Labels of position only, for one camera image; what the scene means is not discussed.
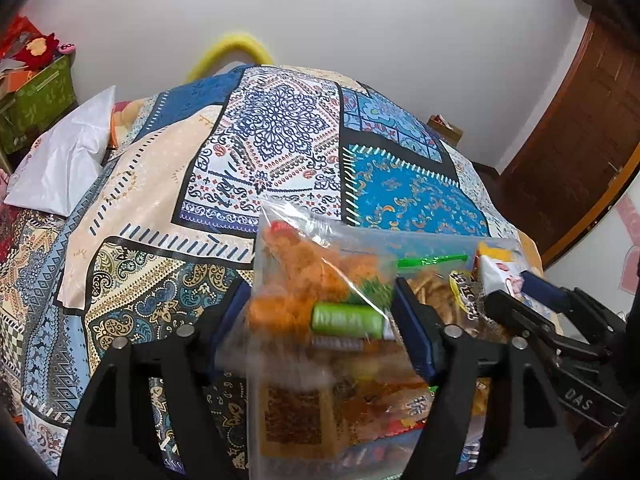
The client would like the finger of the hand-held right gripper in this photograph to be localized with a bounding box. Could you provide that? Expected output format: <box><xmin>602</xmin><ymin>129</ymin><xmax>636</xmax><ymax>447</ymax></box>
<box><xmin>517</xmin><ymin>270</ymin><xmax>628</xmax><ymax>333</ymax></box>
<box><xmin>482</xmin><ymin>290</ymin><xmax>608</xmax><ymax>361</ymax></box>

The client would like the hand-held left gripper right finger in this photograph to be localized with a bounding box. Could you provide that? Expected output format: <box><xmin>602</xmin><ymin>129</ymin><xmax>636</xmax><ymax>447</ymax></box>
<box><xmin>392</xmin><ymin>276</ymin><xmax>578</xmax><ymax>480</ymax></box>

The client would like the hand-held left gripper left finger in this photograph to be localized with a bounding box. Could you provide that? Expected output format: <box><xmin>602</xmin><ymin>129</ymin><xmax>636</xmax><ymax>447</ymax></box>
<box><xmin>57</xmin><ymin>285</ymin><xmax>251</xmax><ymax>480</ymax></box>

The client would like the zip bag with round label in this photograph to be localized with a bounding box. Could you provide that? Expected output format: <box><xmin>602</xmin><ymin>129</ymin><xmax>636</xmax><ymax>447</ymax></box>
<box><xmin>350</xmin><ymin>225</ymin><xmax>521</xmax><ymax>346</ymax></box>

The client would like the white snack packet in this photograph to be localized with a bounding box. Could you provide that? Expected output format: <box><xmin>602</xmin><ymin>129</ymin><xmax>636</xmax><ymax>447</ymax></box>
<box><xmin>472</xmin><ymin>240</ymin><xmax>528</xmax><ymax>306</ymax></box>

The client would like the orange snack zip bag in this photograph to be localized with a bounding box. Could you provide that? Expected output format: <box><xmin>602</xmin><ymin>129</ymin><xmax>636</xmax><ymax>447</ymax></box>
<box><xmin>245</xmin><ymin>199</ymin><xmax>401</xmax><ymax>476</ymax></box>

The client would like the clear plastic storage box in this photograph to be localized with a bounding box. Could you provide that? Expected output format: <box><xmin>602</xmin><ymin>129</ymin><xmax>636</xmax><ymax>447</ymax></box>
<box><xmin>210</xmin><ymin>350</ymin><xmax>486</xmax><ymax>480</ymax></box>

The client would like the yellow bed sheet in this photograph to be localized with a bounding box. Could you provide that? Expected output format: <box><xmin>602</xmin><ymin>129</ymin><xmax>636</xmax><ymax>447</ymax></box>
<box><xmin>520</xmin><ymin>230</ymin><xmax>543</xmax><ymax>271</ymax></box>

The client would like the brown cake packet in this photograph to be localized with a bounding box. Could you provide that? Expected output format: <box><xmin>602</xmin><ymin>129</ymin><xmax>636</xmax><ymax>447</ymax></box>
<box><xmin>262</xmin><ymin>382</ymin><xmax>331</xmax><ymax>448</ymax></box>

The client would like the brown wooden door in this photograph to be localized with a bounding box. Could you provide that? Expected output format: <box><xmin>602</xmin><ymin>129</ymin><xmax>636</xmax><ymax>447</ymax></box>
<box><xmin>500</xmin><ymin>17</ymin><xmax>640</xmax><ymax>266</ymax></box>

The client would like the small cardboard box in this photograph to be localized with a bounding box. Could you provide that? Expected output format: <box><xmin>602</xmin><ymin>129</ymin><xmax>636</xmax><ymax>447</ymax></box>
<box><xmin>426</xmin><ymin>114</ymin><xmax>465</xmax><ymax>145</ymax></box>

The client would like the white pillow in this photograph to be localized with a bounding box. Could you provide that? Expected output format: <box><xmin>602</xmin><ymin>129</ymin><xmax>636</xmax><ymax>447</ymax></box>
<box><xmin>4</xmin><ymin>85</ymin><xmax>117</xmax><ymax>218</ymax></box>

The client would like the patchwork printed bedspread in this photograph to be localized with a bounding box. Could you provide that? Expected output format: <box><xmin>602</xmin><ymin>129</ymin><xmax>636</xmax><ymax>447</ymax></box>
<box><xmin>0</xmin><ymin>62</ymin><xmax>543</xmax><ymax>480</ymax></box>

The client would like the orange printed pillow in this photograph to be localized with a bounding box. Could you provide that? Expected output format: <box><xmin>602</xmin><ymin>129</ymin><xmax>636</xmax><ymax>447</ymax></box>
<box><xmin>106</xmin><ymin>99</ymin><xmax>146</xmax><ymax>150</ymax></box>

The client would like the green fabric storage box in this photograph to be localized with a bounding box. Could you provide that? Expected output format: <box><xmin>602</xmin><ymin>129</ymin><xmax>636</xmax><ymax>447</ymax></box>
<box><xmin>0</xmin><ymin>52</ymin><xmax>78</xmax><ymax>156</ymax></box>

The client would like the yellow foam tube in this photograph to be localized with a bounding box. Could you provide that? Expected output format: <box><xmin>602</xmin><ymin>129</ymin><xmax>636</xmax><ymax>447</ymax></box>
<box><xmin>186</xmin><ymin>31</ymin><xmax>275</xmax><ymax>83</ymax></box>

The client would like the stack of paper cards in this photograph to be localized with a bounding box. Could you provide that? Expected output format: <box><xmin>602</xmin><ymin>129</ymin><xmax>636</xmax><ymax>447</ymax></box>
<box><xmin>0</xmin><ymin>57</ymin><xmax>36</xmax><ymax>96</ymax></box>

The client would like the red stuffed toy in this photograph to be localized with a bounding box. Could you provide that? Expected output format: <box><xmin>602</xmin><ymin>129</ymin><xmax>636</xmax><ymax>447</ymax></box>
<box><xmin>12</xmin><ymin>32</ymin><xmax>61</xmax><ymax>71</ymax></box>

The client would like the red plastic bag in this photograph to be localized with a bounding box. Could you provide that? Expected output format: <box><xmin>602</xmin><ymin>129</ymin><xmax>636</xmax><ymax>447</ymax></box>
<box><xmin>0</xmin><ymin>15</ymin><xmax>36</xmax><ymax>61</ymax></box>

